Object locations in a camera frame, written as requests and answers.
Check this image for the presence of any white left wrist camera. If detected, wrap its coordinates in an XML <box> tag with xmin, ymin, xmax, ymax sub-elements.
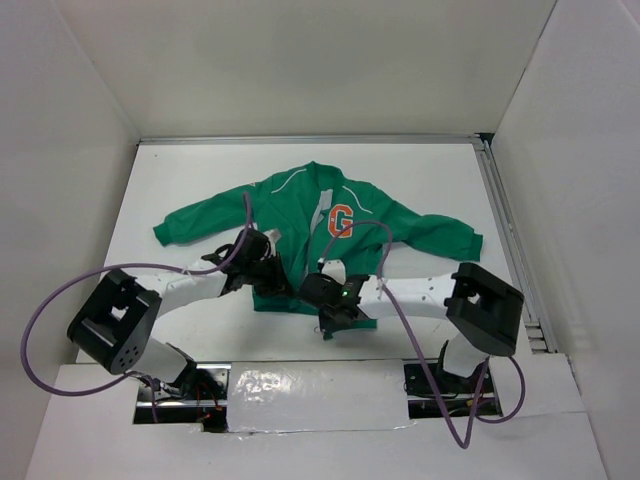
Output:
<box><xmin>264</xmin><ymin>228</ymin><xmax>282</xmax><ymax>251</ymax></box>

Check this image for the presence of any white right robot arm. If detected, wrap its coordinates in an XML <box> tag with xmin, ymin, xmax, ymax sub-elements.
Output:
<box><xmin>298</xmin><ymin>263</ymin><xmax>524</xmax><ymax>392</ymax></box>

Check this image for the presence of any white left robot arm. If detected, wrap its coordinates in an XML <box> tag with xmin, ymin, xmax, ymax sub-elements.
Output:
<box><xmin>67</xmin><ymin>229</ymin><xmax>294</xmax><ymax>399</ymax></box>

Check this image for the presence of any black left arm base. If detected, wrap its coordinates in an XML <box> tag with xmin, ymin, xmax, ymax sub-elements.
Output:
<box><xmin>133</xmin><ymin>363</ymin><xmax>231</xmax><ymax>433</ymax></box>

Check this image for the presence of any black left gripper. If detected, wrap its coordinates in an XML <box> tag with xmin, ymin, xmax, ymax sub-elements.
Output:
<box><xmin>244</xmin><ymin>251</ymin><xmax>295</xmax><ymax>298</ymax></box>

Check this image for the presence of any green zip jacket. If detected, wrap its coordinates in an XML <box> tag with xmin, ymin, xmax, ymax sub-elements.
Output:
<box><xmin>152</xmin><ymin>160</ymin><xmax>485</xmax><ymax>341</ymax></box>

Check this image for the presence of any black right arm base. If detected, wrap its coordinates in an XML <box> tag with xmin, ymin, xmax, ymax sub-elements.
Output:
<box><xmin>403</xmin><ymin>349</ymin><xmax>502</xmax><ymax>419</ymax></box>

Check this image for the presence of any white cover panel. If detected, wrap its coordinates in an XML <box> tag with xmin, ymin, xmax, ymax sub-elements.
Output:
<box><xmin>227</xmin><ymin>360</ymin><xmax>410</xmax><ymax>434</ymax></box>

